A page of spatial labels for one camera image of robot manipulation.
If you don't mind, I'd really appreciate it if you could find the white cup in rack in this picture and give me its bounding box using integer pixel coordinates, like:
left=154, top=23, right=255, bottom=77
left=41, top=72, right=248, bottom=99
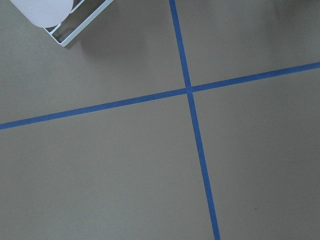
left=10, top=0, right=74, bottom=28

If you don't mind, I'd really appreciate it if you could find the white wire rack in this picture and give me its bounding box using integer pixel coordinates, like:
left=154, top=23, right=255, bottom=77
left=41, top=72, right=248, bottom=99
left=44, top=0, right=113, bottom=47

